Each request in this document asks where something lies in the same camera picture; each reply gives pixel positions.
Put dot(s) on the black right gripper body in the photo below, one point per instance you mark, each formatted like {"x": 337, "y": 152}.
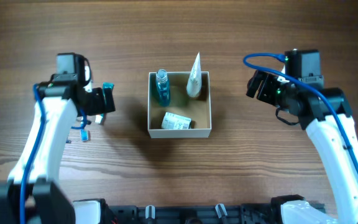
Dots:
{"x": 277, "y": 91}

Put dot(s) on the teal mouthwash bottle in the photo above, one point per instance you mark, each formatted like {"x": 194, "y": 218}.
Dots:
{"x": 162, "y": 88}

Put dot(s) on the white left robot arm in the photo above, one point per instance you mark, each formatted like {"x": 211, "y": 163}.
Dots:
{"x": 32, "y": 193}

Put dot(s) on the blue white toothbrush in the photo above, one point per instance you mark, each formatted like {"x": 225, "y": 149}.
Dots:
{"x": 84, "y": 135}

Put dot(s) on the Colgate toothpaste tube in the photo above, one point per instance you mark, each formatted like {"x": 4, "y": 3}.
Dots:
{"x": 105, "y": 102}

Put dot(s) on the green soap box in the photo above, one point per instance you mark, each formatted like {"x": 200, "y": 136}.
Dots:
{"x": 174, "y": 121}

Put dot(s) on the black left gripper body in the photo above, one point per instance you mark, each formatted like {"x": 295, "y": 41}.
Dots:
{"x": 96, "y": 102}

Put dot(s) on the white cardboard box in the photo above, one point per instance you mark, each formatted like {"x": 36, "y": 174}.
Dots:
{"x": 197, "y": 109}

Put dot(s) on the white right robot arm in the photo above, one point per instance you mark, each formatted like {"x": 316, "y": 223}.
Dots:
{"x": 324, "y": 113}

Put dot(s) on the white lotion tube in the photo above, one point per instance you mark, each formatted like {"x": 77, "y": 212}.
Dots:
{"x": 194, "y": 84}

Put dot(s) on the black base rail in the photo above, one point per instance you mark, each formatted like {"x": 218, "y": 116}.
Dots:
{"x": 191, "y": 213}

